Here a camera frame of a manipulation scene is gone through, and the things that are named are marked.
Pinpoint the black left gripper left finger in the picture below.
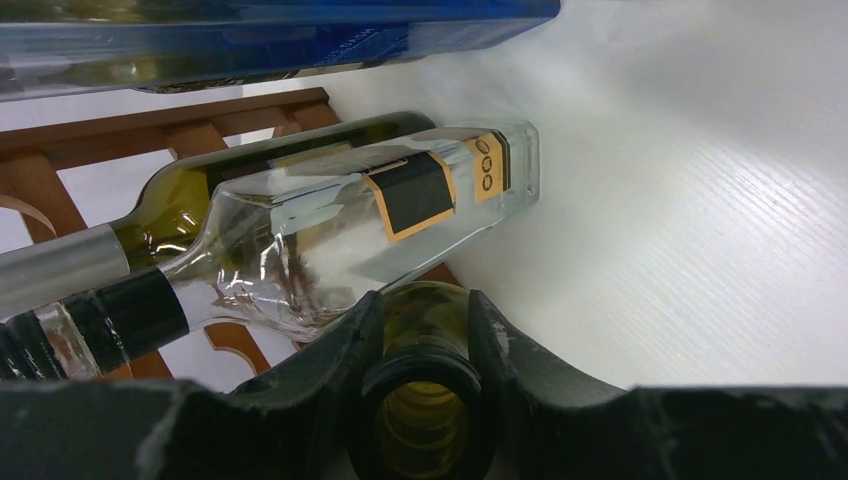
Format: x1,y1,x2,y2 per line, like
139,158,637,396
1,292,383,479

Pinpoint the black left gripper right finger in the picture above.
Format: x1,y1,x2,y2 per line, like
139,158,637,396
468,290,847,479

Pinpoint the green wine bottle brown label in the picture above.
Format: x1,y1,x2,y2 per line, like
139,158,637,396
347,281,496,479

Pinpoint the brown wooden wine rack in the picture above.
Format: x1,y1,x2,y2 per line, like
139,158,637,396
0,87,462,382

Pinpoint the clear square bottle black cap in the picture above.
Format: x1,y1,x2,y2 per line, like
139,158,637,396
1,120,540,380

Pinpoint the green wine bottle left rear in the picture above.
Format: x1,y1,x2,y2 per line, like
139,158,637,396
1,111,435,319

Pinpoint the blue square glass bottle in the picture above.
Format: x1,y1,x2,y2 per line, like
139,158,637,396
1,0,560,101

